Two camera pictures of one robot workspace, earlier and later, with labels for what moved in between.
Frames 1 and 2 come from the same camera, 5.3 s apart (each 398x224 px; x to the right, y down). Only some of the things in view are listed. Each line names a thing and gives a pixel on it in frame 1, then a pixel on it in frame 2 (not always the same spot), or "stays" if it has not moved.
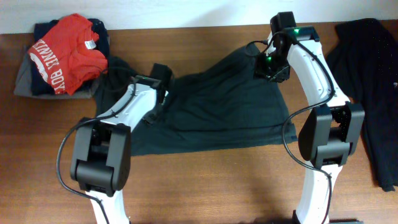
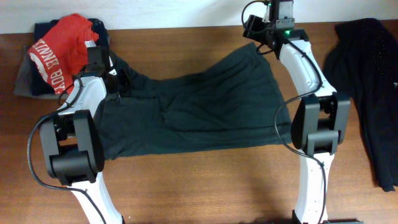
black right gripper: [260, 70] -> [253, 22]
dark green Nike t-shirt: [221, 104] stays
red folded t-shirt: [68, 62] stays
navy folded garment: [39, 86] stays
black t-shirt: [363, 58] stays
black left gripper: [150, 117] -> [126, 83]
